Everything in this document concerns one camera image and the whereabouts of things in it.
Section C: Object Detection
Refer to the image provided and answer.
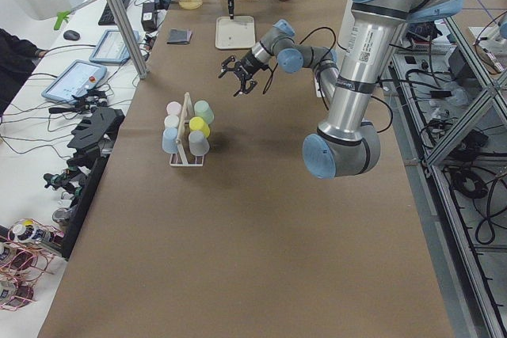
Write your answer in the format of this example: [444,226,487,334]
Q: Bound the cream rabbit tray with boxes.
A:
[215,15,257,50]

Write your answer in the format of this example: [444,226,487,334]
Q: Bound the green cup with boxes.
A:
[194,100,215,124]

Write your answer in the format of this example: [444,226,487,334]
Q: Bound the yellow cup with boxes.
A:
[189,116,211,138]

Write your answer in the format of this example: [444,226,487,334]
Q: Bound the pink cup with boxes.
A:
[166,101,182,116]

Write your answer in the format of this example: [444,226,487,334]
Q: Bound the grey cup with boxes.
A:
[189,131,210,157]

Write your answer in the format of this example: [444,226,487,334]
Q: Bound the cream white cup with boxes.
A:
[164,115,180,128]

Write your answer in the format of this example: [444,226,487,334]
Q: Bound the light blue cup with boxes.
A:
[162,127,178,154]

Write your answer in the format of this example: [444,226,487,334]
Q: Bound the folded grey cloths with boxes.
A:
[166,28,193,44]

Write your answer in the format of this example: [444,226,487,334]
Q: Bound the black power adapter box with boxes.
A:
[141,2,158,32]

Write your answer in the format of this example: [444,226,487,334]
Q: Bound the black keyboard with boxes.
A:
[97,0,134,26]

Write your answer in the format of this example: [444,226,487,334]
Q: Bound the teach pendant tablet far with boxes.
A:
[89,29,130,65]

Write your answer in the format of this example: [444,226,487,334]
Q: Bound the teach pendant tablet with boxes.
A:
[89,29,130,65]
[41,60,107,103]

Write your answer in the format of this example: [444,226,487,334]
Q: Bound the black teleoperation device stand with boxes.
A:
[44,107,125,260]

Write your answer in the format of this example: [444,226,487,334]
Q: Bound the teach pendant tablet near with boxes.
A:
[41,60,107,103]

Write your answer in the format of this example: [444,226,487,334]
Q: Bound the black computer mouse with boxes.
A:
[63,30,81,41]

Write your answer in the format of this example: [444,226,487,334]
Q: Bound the person in black shirt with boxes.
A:
[0,28,48,114]

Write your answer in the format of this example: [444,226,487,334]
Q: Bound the white wire cup rack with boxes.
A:
[169,92,205,167]

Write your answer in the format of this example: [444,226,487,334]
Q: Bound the aluminium frame post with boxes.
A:
[107,0,148,80]

